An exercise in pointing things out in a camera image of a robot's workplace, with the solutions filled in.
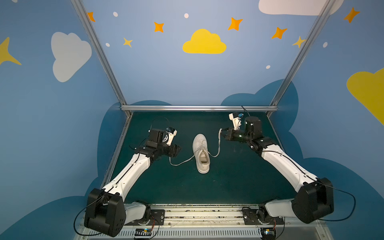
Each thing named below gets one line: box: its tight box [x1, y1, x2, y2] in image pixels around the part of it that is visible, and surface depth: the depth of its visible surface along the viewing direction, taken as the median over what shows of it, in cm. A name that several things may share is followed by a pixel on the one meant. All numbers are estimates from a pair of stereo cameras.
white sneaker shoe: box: [192, 133, 211, 174], surface depth 92 cm
